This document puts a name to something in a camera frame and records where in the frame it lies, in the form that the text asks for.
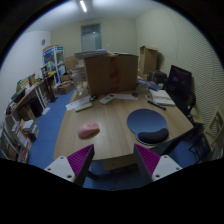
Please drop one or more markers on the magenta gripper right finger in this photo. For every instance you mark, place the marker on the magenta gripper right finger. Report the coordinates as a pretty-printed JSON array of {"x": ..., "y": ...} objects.
[{"x": 152, "y": 165}]

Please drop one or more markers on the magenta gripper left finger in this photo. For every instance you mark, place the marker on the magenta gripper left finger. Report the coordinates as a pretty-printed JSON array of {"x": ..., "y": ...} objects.
[{"x": 75, "y": 167}]

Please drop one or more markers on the pink computer mouse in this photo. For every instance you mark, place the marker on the pink computer mouse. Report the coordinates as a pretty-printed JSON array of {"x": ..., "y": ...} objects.
[{"x": 87, "y": 129}]

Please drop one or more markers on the blue mouse pad wrist rest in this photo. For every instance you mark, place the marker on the blue mouse pad wrist rest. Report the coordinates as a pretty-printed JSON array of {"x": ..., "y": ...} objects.
[{"x": 149, "y": 127}]

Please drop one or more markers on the wooden table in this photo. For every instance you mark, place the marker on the wooden table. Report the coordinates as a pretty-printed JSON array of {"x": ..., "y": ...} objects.
[{"x": 114, "y": 143}]

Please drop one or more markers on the white keyboard-like device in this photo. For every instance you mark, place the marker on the white keyboard-like device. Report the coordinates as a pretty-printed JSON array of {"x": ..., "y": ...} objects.
[{"x": 83, "y": 107}]

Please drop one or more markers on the black pen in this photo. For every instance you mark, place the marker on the black pen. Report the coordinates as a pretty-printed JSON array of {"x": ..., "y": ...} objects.
[{"x": 157, "y": 105}]

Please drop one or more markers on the open white notebook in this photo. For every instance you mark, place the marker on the open white notebook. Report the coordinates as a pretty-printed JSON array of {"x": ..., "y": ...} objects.
[{"x": 161, "y": 97}]

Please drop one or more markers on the white remote control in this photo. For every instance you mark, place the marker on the white remote control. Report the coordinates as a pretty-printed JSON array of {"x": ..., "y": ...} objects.
[{"x": 105, "y": 100}]

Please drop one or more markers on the wooden chair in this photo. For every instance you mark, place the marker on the wooden chair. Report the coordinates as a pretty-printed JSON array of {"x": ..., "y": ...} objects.
[{"x": 210, "y": 141}]

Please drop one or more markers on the wooden shelf desk left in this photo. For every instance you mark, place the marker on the wooden shelf desk left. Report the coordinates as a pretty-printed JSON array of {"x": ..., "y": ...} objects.
[{"x": 27, "y": 103}]

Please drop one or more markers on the black computer monitor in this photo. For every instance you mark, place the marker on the black computer monitor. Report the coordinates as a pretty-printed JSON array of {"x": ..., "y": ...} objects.
[{"x": 179, "y": 86}]

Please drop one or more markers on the large cardboard box on table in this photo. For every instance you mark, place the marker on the large cardboard box on table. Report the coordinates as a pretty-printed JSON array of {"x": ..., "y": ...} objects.
[{"x": 111, "y": 74}]

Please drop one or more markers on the blue white display fridge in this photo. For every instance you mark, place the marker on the blue white display fridge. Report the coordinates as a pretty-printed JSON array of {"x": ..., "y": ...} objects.
[{"x": 53, "y": 59}]

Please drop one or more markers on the window with blind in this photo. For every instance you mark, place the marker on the window with blind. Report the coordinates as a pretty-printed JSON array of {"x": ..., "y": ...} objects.
[{"x": 91, "y": 37}]

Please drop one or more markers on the ceiling tube light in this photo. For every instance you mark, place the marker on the ceiling tube light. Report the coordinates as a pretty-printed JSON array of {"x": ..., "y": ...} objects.
[{"x": 82, "y": 3}]

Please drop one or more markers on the tall cardboard box by wall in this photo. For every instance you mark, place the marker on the tall cardboard box by wall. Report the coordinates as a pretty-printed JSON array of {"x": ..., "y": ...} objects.
[{"x": 148, "y": 59}]

